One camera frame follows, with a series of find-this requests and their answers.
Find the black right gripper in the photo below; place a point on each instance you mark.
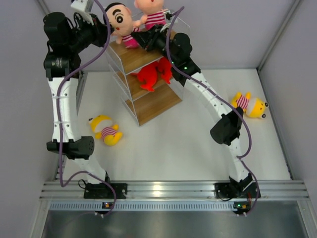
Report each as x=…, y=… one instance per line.
x=146, y=42

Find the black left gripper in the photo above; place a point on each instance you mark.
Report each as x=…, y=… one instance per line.
x=99, y=31

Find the pink black-haired boy doll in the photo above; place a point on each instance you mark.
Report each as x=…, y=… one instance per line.
x=121, y=21

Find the pink bald baby doll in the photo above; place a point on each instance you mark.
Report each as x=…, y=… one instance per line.
x=153, y=13

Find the red shark plush toy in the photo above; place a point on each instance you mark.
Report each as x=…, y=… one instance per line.
x=148, y=76

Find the yellow bear plush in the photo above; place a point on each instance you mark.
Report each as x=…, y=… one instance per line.
x=104, y=128
x=253, y=107

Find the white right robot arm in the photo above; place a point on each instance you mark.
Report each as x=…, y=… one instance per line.
x=228, y=119

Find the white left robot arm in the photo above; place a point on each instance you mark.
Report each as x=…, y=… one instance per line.
x=63, y=68

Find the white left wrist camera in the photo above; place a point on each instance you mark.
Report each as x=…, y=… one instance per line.
x=82, y=7

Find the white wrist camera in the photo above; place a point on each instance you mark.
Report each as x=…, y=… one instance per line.
x=169, y=15
x=82, y=7

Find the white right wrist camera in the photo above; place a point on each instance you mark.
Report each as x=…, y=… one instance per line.
x=169, y=15

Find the white wire wooden shelf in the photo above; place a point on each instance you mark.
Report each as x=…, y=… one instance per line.
x=142, y=104

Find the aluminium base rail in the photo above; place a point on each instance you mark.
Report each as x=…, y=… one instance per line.
x=269, y=189

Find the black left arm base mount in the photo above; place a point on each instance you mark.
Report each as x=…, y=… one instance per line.
x=102, y=191

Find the slotted grey cable duct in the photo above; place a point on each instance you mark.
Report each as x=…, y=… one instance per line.
x=125, y=205

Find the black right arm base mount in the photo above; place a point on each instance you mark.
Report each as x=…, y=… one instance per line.
x=227, y=190

